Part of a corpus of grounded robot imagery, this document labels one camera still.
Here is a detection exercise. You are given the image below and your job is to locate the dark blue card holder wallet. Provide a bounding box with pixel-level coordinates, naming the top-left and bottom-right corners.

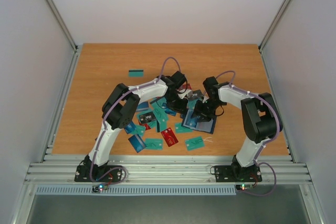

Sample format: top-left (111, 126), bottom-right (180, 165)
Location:
top-left (182, 109), bottom-right (216, 134)

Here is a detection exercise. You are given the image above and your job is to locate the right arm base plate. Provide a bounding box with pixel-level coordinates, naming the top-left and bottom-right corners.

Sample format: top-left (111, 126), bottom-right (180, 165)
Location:
top-left (213, 165), bottom-right (262, 183)

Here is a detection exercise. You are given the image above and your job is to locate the teal VIP card front right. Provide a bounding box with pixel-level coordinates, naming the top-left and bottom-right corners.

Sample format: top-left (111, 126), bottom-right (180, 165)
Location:
top-left (185, 137), bottom-right (205, 151)

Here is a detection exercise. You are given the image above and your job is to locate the aluminium frame post left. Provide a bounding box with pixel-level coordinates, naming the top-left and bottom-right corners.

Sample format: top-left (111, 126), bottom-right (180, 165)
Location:
top-left (30, 0), bottom-right (79, 51)

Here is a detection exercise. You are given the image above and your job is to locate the teal vip card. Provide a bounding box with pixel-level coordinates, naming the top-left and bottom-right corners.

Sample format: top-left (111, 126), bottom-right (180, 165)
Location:
top-left (145, 138), bottom-right (163, 151)
top-left (185, 137), bottom-right (205, 151)

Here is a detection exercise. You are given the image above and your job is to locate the blue striped card front left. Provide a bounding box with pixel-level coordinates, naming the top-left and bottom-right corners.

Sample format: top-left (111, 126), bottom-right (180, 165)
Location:
top-left (128, 134), bottom-right (146, 153)

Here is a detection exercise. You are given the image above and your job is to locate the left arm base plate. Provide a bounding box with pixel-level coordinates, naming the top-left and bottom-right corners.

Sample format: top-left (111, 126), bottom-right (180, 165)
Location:
top-left (74, 165), bottom-right (125, 183)

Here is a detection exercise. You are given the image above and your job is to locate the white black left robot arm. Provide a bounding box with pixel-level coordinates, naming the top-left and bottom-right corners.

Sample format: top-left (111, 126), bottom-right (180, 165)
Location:
top-left (78, 71), bottom-right (187, 182)

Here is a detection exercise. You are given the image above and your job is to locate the aluminium frame post right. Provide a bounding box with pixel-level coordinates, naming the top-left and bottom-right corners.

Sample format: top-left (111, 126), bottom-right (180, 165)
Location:
top-left (259, 0), bottom-right (308, 48)

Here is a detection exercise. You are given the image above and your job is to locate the grey slotted cable duct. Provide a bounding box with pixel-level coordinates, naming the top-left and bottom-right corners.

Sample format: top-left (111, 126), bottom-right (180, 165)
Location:
top-left (35, 185), bottom-right (236, 196)

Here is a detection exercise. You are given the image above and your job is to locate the black vip card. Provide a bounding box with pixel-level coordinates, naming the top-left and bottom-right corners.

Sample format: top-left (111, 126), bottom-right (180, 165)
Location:
top-left (139, 111), bottom-right (156, 124)
top-left (187, 90), bottom-right (204, 101)

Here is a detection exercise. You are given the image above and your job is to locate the red card centre front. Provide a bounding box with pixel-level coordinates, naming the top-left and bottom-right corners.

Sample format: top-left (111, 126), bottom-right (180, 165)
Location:
top-left (161, 127), bottom-right (178, 147)

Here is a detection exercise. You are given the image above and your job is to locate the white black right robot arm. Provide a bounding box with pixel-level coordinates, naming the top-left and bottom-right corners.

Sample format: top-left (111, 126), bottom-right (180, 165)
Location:
top-left (191, 77), bottom-right (282, 181)

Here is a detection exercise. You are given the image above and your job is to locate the teal card with magnetic stripe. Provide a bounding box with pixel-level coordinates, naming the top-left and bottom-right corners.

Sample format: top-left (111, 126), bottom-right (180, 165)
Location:
top-left (128, 69), bottom-right (144, 78)

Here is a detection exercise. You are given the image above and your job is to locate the aluminium frame post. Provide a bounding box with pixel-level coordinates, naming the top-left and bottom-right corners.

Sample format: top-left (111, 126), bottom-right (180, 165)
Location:
top-left (30, 0), bottom-right (79, 51)
top-left (259, 0), bottom-right (308, 48)

